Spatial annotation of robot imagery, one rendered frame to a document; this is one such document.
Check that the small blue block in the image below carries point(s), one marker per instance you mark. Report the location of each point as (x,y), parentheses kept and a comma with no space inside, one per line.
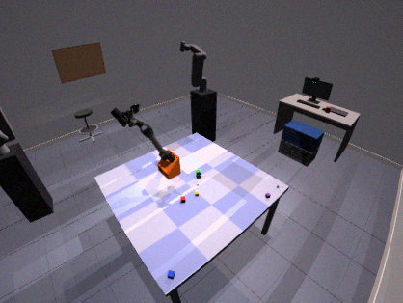
(171,274)

